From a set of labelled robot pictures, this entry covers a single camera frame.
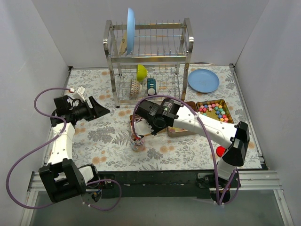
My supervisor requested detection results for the popsicle candy tin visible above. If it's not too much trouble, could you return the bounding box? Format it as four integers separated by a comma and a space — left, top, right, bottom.
166, 101, 198, 138

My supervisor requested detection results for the clear glass jar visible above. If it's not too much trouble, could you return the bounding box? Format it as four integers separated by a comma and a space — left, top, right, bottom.
131, 133, 145, 152

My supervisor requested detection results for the steel dish rack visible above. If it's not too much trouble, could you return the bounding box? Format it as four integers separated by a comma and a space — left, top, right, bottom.
103, 18, 194, 107

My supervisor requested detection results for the star candy tin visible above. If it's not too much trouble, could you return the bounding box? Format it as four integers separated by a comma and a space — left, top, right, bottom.
196, 99, 234, 124

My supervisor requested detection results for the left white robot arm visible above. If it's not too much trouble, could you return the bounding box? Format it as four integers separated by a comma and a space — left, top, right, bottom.
39, 95, 110, 203

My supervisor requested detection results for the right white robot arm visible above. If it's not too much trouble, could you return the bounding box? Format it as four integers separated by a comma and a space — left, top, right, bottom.
133, 96, 250, 187

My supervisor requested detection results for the patterned bowl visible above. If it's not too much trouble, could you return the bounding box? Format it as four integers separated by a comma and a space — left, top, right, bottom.
129, 79, 142, 98

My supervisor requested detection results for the teal white mug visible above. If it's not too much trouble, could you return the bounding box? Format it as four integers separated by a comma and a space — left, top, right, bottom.
147, 78, 158, 96

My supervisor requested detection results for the yellow-green bowl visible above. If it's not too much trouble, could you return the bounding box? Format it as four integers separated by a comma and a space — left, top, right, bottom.
136, 64, 147, 82

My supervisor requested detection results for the small blue plate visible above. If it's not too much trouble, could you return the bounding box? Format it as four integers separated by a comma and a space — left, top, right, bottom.
188, 69, 220, 93

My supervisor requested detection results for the red jar lid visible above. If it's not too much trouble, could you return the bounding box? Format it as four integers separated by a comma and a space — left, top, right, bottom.
216, 146, 226, 157

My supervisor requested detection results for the beige plate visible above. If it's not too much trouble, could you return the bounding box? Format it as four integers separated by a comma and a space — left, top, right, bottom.
119, 32, 127, 56

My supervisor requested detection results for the large blue plate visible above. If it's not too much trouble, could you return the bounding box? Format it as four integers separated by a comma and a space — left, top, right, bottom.
127, 8, 135, 55

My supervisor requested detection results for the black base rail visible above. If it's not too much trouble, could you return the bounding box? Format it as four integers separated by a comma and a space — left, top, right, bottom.
86, 169, 217, 201

